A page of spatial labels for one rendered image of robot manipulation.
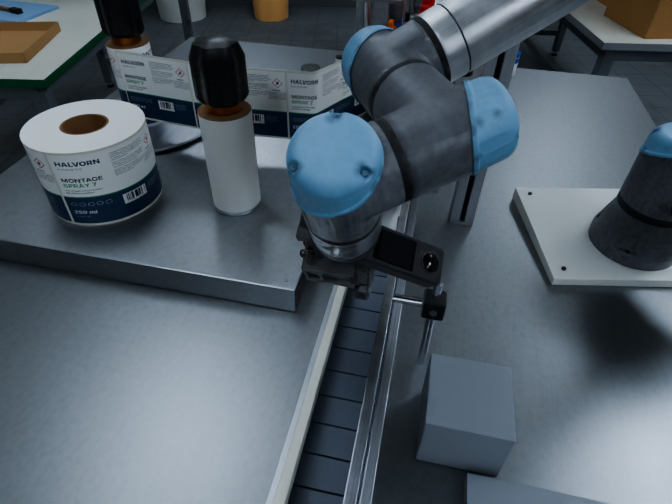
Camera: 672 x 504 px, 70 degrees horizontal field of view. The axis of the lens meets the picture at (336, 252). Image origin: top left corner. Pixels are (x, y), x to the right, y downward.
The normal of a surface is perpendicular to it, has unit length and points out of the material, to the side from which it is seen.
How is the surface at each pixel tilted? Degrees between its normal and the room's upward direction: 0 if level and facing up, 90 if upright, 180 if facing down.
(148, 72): 90
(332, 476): 0
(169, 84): 90
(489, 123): 58
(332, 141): 30
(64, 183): 90
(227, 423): 0
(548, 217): 3
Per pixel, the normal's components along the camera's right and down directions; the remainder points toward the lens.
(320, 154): -0.09, -0.33
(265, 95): -0.15, 0.66
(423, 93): -0.40, -0.55
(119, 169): 0.73, 0.46
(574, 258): 0.00, -0.72
